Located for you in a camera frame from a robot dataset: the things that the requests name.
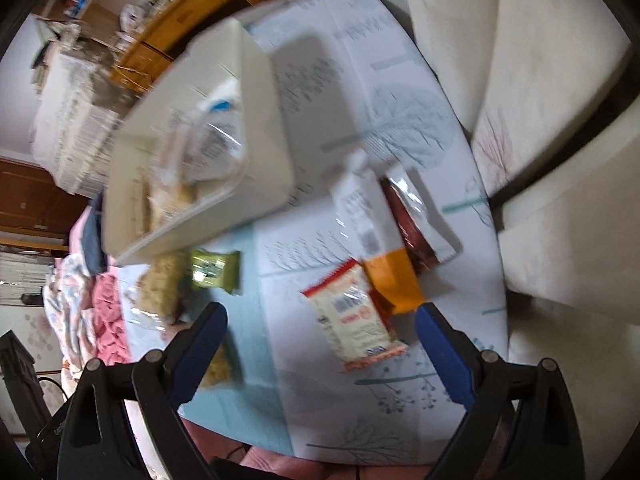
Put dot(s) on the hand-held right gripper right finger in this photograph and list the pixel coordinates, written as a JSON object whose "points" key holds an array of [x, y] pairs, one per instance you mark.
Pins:
{"points": [[445, 355]]}

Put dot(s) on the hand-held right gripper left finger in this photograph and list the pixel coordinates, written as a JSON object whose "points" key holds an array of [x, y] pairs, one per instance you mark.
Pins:
{"points": [[200, 350]]}

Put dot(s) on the clear puffed snack bag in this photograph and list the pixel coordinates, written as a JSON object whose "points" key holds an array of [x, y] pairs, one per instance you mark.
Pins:
{"points": [[220, 365]]}

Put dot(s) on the clear nut cluster snack bag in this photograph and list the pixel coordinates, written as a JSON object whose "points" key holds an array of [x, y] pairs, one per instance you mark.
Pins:
{"points": [[160, 285]]}

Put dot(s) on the white red-edged snack packet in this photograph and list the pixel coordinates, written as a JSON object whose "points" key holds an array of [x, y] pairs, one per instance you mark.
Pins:
{"points": [[355, 320]]}

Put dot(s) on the large clear yellow cracker bag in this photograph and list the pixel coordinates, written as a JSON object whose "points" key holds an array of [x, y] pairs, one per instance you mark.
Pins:
{"points": [[167, 200]]}

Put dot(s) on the white orange-ended snack packet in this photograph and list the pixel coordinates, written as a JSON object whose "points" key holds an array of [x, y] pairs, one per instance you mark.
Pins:
{"points": [[360, 210]]}

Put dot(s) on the clear printed wafer pack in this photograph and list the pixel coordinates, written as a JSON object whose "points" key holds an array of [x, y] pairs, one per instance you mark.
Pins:
{"points": [[215, 145]]}

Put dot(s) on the white plastic storage bin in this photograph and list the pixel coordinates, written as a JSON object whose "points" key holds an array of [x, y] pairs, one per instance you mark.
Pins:
{"points": [[260, 125]]}

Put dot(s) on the green snack packet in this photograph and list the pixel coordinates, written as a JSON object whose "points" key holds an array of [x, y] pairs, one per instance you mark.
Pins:
{"points": [[215, 270]]}

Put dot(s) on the white floral blanket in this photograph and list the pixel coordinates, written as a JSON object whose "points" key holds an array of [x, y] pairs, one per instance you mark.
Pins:
{"points": [[65, 300]]}

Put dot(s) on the pink fleece garment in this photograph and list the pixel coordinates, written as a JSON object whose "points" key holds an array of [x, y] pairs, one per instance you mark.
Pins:
{"points": [[107, 310]]}

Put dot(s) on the white slatted panel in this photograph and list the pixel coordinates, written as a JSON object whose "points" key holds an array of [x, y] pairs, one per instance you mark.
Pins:
{"points": [[20, 270]]}

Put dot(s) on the dark red snack packet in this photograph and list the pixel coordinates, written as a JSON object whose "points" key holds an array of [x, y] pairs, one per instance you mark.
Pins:
{"points": [[415, 230]]}

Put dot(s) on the navy blue cloth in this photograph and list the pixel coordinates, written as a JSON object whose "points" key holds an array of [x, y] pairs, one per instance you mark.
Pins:
{"points": [[92, 245]]}

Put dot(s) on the pink blanket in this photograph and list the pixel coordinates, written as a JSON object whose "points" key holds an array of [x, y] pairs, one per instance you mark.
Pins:
{"points": [[76, 235]]}

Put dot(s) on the brown wooden door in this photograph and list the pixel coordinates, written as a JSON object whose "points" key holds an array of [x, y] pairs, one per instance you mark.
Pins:
{"points": [[30, 195]]}

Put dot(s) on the leaf printed tablecloth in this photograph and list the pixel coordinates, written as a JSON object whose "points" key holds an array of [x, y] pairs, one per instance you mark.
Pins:
{"points": [[400, 125]]}

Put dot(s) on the white floral curtain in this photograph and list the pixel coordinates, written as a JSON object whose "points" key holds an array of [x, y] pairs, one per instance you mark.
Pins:
{"points": [[550, 110]]}

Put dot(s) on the lace covered cabinet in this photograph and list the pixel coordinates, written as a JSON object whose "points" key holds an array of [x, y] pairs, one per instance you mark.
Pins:
{"points": [[65, 110]]}

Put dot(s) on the wooden desk with drawers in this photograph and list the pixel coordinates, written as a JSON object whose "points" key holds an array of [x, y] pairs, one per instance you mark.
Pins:
{"points": [[200, 5]]}

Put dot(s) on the wooden desk hutch shelf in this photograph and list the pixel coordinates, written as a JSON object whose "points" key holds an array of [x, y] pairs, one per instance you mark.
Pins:
{"points": [[97, 17]]}

